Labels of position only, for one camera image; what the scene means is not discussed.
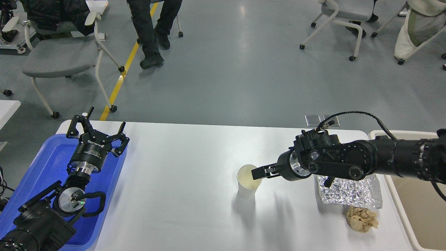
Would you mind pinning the black jacket on chair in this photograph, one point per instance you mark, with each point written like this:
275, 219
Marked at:
47, 14

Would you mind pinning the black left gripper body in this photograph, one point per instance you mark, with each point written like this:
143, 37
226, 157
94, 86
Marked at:
91, 152

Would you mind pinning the chair with white cover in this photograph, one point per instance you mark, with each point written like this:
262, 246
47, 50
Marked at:
425, 19

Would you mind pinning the white side table corner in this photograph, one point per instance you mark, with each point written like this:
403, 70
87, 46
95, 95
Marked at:
7, 109

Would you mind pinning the crumpled brown paper ball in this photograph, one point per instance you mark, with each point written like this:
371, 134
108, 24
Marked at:
361, 219

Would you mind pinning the grey chair white frame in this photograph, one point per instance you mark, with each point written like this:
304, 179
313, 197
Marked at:
343, 12

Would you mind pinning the person in black clothes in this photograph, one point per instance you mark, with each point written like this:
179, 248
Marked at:
153, 37

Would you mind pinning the metal floor plate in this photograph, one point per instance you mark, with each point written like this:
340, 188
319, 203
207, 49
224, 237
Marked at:
312, 120
333, 121

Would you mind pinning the grey chair with jacket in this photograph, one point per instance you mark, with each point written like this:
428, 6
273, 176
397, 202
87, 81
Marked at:
62, 57

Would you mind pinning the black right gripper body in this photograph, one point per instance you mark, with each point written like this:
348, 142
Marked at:
289, 167

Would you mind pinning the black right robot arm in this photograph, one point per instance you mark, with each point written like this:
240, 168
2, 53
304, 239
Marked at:
317, 152

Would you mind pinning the left metal floor plate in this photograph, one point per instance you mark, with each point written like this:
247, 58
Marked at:
312, 120

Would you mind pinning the white paper cup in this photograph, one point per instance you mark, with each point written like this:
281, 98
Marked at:
247, 186

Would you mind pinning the crumpled aluminium foil sheet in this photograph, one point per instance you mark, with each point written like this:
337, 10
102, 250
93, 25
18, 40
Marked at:
365, 193

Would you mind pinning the beige plastic bin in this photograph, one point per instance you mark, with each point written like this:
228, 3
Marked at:
421, 210

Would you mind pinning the blue plastic tray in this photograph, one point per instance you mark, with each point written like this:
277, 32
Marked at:
50, 166

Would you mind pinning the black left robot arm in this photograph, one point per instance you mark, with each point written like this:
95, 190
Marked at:
64, 193

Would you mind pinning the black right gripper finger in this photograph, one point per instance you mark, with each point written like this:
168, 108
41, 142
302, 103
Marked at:
267, 171

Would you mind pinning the right metal floor plate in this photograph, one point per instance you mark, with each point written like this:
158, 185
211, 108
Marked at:
333, 121

